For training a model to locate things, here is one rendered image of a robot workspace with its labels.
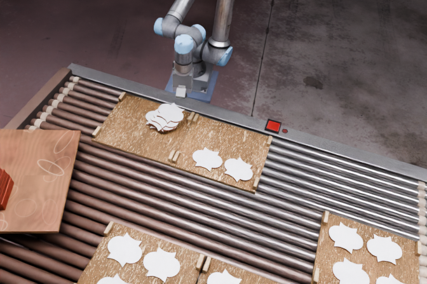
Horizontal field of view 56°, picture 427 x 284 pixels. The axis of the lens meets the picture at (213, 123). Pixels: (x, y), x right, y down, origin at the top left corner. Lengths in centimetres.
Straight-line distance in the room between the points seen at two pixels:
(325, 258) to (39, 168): 124
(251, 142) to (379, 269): 79
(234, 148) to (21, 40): 286
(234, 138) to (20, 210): 100
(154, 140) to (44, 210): 60
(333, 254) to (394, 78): 280
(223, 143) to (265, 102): 165
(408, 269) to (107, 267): 120
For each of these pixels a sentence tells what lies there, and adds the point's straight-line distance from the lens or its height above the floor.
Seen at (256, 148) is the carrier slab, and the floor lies 94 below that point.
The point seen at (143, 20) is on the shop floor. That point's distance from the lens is 445.
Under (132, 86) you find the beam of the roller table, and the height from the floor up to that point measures 92.
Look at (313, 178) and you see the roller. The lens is 199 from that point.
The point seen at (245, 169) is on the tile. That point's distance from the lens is 190.
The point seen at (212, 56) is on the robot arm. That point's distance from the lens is 214.
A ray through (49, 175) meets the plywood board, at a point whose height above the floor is 104.
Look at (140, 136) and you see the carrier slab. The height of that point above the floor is 94.
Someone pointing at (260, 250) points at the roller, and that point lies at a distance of 174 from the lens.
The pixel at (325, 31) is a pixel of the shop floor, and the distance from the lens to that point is 467.
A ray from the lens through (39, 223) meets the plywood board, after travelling 170.
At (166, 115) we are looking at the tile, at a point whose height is 100.
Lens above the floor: 247
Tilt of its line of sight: 48 degrees down
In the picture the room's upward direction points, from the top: 7 degrees clockwise
